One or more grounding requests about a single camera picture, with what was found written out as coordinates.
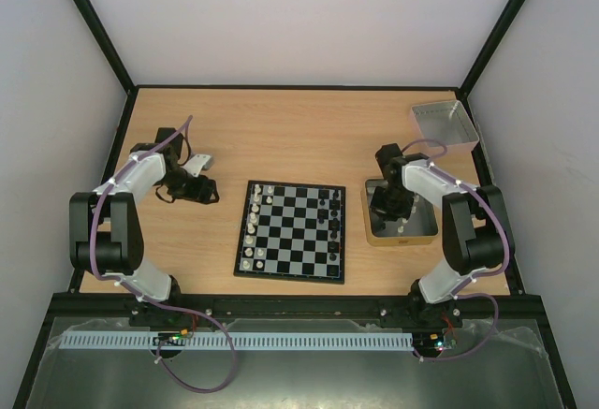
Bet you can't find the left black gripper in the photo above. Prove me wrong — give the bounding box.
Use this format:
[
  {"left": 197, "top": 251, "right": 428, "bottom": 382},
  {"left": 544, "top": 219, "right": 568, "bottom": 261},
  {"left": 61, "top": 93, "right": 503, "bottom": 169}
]
[{"left": 160, "top": 168, "right": 219, "bottom": 205}]

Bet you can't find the black chess board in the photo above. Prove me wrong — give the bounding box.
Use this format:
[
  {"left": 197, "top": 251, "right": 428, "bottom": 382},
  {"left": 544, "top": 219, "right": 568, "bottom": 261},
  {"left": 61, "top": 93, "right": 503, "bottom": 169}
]
[{"left": 233, "top": 181, "right": 346, "bottom": 285}]

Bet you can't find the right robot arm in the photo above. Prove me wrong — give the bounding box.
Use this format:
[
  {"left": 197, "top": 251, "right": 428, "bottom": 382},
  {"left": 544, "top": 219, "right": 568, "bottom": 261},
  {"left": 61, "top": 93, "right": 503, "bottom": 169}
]
[{"left": 363, "top": 143, "right": 515, "bottom": 327}]

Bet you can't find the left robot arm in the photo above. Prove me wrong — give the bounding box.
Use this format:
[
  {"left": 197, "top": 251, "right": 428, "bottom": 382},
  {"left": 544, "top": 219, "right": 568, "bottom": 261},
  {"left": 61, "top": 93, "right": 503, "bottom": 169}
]
[{"left": 69, "top": 122, "right": 220, "bottom": 311}]

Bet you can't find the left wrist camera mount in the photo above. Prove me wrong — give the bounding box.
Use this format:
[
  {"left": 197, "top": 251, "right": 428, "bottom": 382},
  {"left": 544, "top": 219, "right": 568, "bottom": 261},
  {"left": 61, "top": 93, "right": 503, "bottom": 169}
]
[{"left": 182, "top": 153, "right": 214, "bottom": 178}]

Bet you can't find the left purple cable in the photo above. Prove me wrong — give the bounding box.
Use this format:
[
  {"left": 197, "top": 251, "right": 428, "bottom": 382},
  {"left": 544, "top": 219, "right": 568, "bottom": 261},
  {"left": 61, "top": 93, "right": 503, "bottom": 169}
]
[{"left": 91, "top": 114, "right": 240, "bottom": 391}]

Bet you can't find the black aluminium frame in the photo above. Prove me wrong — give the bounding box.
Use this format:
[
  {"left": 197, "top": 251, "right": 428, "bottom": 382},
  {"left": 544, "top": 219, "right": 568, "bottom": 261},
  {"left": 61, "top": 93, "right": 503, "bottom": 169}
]
[{"left": 14, "top": 0, "right": 576, "bottom": 408}]

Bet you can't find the grey slotted cable duct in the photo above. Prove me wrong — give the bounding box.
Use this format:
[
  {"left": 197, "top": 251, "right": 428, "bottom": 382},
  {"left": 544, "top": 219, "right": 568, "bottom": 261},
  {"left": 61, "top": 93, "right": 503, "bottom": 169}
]
[{"left": 58, "top": 331, "right": 413, "bottom": 352}]

